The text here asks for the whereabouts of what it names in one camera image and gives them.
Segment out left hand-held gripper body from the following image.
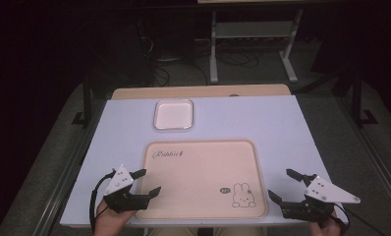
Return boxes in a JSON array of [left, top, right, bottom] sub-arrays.
[[102, 164, 151, 214]]

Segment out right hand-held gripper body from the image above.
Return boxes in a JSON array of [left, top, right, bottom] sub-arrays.
[[280, 173, 362, 224]]

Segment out person's right hand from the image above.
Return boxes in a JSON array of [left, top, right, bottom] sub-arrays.
[[308, 210, 344, 236]]

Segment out person's left hand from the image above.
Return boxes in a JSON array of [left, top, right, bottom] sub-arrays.
[[92, 198, 138, 236]]

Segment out large beige rabbit print tray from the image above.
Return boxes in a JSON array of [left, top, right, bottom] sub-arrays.
[[135, 139, 269, 221]]

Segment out small white square tray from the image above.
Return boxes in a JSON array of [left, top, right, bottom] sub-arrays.
[[152, 97, 195, 131]]

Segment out black metal stand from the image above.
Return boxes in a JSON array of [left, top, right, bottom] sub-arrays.
[[71, 73, 93, 130], [350, 70, 380, 128]]

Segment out white metal stand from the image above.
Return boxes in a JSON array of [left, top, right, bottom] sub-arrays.
[[208, 8, 306, 85]]

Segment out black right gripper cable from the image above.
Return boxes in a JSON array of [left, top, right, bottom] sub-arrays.
[[329, 203, 352, 231]]

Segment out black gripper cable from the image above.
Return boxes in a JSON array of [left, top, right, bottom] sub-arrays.
[[88, 168, 118, 234], [329, 203, 352, 231]]

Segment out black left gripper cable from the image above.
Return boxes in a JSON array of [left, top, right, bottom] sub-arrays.
[[88, 168, 118, 234]]

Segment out metal floor rail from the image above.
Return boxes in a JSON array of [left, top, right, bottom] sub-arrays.
[[339, 96, 391, 210], [35, 106, 103, 236]]

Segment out black floor cable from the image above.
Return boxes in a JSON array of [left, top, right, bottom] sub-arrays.
[[149, 63, 172, 89], [216, 49, 260, 69]]

